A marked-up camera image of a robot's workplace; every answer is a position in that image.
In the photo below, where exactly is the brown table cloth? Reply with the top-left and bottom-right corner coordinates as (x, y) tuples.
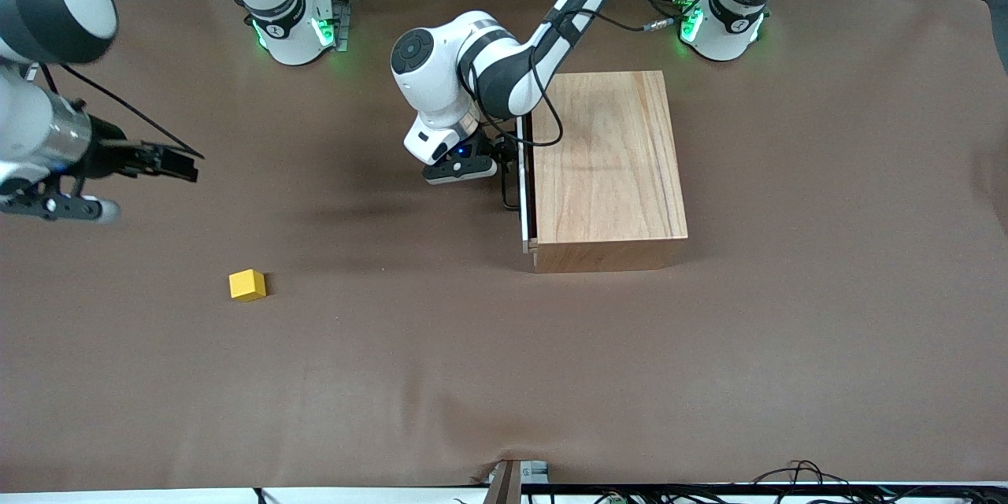
(0, 0), (1008, 493)

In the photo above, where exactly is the yellow cube block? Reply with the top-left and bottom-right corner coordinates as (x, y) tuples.
(229, 269), (268, 302)

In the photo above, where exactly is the black base connector cable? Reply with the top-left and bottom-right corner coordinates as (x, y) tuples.
(622, 0), (702, 32)

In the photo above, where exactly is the black cable bundle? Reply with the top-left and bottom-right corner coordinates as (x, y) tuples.
(748, 459), (863, 489)

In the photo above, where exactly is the light wooden drawer cabinet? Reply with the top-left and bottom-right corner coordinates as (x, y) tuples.
(534, 71), (689, 274)

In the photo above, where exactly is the wooden drawer with black handle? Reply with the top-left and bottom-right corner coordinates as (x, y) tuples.
(502, 117), (539, 254)

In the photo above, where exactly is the table edge clamp bracket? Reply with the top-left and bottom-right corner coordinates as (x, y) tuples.
(484, 459), (548, 504)

